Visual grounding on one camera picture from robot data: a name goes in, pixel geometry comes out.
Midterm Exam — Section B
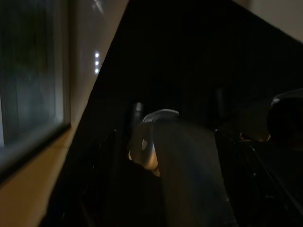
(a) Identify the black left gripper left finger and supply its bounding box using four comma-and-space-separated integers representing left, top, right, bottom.
78, 102, 167, 227

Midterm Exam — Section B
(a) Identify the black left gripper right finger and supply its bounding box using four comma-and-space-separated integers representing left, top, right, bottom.
214, 87, 303, 227

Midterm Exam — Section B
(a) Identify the clear bottle with white cap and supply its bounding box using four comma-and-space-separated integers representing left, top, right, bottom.
127, 108, 237, 227

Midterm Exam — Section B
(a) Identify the stainless steel fridge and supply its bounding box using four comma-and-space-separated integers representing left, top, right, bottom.
0, 0, 71, 180

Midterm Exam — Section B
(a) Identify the large black floor mat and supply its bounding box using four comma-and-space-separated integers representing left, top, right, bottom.
37, 0, 303, 227

